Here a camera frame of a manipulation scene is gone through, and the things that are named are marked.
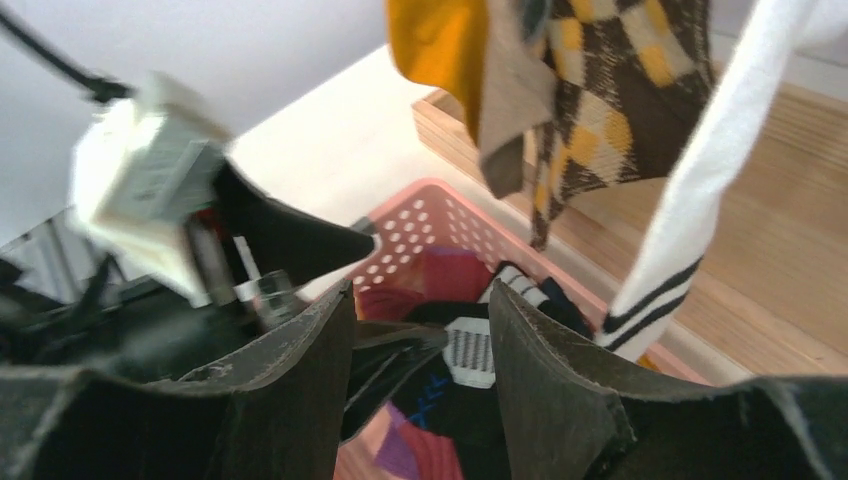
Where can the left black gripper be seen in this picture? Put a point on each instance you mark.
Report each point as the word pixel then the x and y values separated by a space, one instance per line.
pixel 144 331

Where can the white black striped sock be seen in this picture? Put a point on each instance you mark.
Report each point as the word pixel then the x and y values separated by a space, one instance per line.
pixel 685 220

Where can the pink perforated plastic basket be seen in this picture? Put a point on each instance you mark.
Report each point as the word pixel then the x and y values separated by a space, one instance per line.
pixel 432 214

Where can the navy green sock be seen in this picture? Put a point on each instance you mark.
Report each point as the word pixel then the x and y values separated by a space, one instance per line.
pixel 562 309

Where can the mustard yellow sock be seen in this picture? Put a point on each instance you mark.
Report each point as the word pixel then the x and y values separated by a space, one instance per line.
pixel 442 43

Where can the black ribbed sock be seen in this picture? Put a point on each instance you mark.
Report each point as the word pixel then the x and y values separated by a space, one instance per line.
pixel 453 395

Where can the maroon purple striped sock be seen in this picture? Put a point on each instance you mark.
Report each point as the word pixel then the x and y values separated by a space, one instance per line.
pixel 408 452

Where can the maroon yellow sock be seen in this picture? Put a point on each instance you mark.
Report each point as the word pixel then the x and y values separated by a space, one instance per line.
pixel 438 274

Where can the brown argyle sock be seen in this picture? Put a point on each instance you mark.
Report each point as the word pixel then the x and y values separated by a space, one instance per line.
pixel 633 80

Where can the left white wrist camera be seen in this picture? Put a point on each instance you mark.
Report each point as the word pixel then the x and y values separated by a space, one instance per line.
pixel 140 170

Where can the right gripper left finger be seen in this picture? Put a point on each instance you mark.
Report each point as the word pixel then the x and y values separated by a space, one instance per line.
pixel 270 410

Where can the tan sock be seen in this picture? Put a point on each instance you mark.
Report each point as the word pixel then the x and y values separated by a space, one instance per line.
pixel 517 90

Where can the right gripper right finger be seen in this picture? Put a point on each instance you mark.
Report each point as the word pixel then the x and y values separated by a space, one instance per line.
pixel 573 410

